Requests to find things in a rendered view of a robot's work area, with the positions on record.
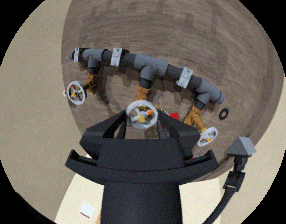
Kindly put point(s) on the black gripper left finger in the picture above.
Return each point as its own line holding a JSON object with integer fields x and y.
{"x": 107, "y": 128}

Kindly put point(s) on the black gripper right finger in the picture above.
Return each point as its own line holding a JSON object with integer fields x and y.
{"x": 188, "y": 136}

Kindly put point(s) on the red square tag with gold chain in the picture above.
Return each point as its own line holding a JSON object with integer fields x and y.
{"x": 174, "y": 115}

